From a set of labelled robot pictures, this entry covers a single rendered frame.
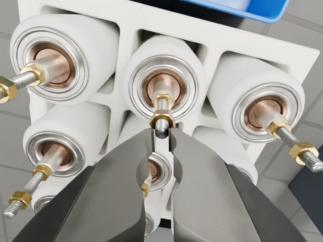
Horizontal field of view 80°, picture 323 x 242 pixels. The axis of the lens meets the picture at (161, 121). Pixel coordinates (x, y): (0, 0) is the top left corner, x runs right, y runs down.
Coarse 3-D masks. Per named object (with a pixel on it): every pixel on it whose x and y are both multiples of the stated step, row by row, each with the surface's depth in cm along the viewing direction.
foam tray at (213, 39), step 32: (32, 0) 23; (64, 0) 23; (96, 0) 23; (128, 0) 23; (128, 32) 25; (160, 32) 25; (192, 32) 25; (224, 32) 25; (288, 64) 26; (32, 96) 30; (96, 96) 29; (192, 128) 31; (96, 160) 35
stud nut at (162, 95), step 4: (156, 96) 18; (160, 96) 17; (164, 96) 17; (168, 96) 17; (156, 100) 18; (168, 100) 17; (172, 100) 18; (156, 104) 18; (172, 104) 18; (156, 108) 18
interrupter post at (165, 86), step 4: (156, 84) 20; (160, 84) 20; (164, 84) 19; (168, 84) 20; (156, 88) 19; (160, 88) 18; (164, 88) 18; (168, 88) 19; (172, 88) 20; (156, 92) 18; (160, 92) 18; (164, 92) 18; (168, 92) 18; (172, 92) 18; (152, 96) 18; (172, 96) 18; (152, 100) 18
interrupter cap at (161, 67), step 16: (144, 64) 19; (160, 64) 20; (176, 64) 19; (144, 80) 20; (160, 80) 21; (176, 80) 20; (192, 80) 20; (144, 96) 21; (176, 96) 21; (192, 96) 21; (144, 112) 22; (176, 112) 22
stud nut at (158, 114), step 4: (156, 112) 14; (160, 112) 14; (164, 112) 14; (168, 112) 14; (152, 116) 15; (156, 116) 14; (160, 116) 14; (164, 116) 14; (168, 116) 14; (172, 116) 15; (152, 120) 14; (156, 120) 14; (168, 120) 14; (172, 120) 14; (152, 124) 14; (172, 124) 14
